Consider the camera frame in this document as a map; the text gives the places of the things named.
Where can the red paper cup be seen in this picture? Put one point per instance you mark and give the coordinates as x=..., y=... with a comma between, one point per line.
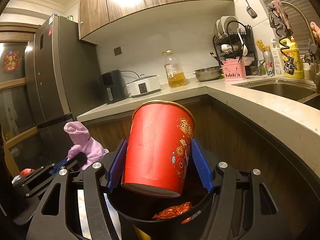
x=159, y=149

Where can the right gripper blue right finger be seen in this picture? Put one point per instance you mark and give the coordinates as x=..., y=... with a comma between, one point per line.
x=203, y=168

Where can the floral blue white tablecloth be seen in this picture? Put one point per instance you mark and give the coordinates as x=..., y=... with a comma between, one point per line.
x=83, y=216

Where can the steel kitchen faucet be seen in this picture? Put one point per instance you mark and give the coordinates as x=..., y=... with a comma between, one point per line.
x=288, y=20

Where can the white rice cooker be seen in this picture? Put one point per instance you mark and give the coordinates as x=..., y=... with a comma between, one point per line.
x=143, y=86

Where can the red white printed plastic bag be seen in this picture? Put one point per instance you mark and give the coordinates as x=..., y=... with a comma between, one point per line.
x=22, y=174

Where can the steel mixing bowl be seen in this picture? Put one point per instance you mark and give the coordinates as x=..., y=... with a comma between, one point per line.
x=208, y=74

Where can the black trash bin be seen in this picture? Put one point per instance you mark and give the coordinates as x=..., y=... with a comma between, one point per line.
x=138, y=210

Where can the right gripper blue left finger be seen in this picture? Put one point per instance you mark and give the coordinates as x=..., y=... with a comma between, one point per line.
x=117, y=165

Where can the wooden glass door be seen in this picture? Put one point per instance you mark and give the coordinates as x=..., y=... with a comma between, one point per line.
x=22, y=143

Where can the pink utensil basket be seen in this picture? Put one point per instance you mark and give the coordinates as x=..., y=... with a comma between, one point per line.
x=234, y=70

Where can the white spray bottle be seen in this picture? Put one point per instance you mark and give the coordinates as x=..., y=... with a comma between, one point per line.
x=277, y=59

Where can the black dish rack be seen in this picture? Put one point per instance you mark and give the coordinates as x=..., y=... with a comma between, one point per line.
x=228, y=44

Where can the yellow detergent bottle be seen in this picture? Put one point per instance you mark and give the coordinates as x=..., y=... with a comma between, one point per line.
x=291, y=56

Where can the dark wall socket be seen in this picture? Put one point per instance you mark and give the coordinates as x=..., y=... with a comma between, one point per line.
x=117, y=51

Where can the dark grey refrigerator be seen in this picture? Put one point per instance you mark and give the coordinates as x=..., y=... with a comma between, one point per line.
x=63, y=82

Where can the cooking oil bottle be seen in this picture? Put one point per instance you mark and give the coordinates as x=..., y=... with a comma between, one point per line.
x=173, y=69

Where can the hanging spatula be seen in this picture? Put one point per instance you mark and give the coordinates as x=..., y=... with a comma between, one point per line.
x=250, y=11

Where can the black air fryer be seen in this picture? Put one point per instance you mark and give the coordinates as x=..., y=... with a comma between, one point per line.
x=114, y=86

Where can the pink plastic glove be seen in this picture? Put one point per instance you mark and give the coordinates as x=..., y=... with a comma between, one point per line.
x=83, y=142

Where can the steel sink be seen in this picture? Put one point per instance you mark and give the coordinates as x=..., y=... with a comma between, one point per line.
x=299, y=91

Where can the white ladle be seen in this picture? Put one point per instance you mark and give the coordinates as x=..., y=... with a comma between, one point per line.
x=243, y=46

